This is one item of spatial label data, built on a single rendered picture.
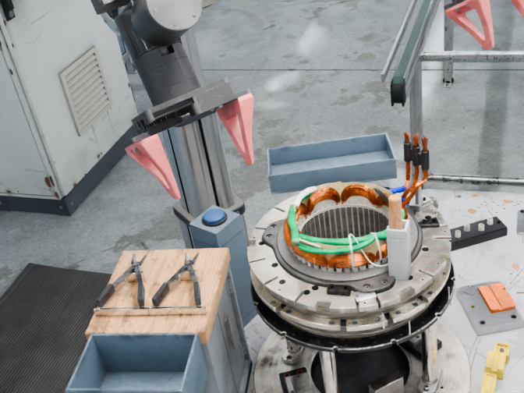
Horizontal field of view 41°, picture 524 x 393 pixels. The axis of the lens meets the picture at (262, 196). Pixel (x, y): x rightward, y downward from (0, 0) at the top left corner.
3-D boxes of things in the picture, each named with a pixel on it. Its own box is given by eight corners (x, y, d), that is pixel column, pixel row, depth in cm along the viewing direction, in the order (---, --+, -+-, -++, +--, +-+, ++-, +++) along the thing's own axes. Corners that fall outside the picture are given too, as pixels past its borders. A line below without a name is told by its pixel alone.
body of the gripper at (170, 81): (235, 91, 76) (207, 28, 76) (153, 126, 72) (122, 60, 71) (214, 103, 82) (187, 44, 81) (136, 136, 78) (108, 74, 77)
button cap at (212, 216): (228, 215, 132) (228, 210, 131) (215, 226, 129) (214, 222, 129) (213, 209, 134) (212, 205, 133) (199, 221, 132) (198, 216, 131)
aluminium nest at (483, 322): (524, 327, 132) (525, 317, 130) (477, 336, 132) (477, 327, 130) (498, 286, 142) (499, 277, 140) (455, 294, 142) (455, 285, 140)
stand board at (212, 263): (208, 344, 103) (205, 332, 102) (88, 345, 107) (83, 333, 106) (231, 257, 120) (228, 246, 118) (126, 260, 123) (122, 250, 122)
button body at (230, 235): (260, 312, 146) (240, 214, 132) (238, 333, 141) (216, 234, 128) (234, 301, 150) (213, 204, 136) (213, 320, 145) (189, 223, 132)
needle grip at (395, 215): (404, 235, 97) (402, 199, 94) (391, 237, 97) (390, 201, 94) (401, 228, 99) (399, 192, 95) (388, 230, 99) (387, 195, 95)
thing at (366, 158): (392, 242, 158) (387, 132, 143) (401, 272, 149) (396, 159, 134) (284, 255, 160) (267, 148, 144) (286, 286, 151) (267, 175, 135)
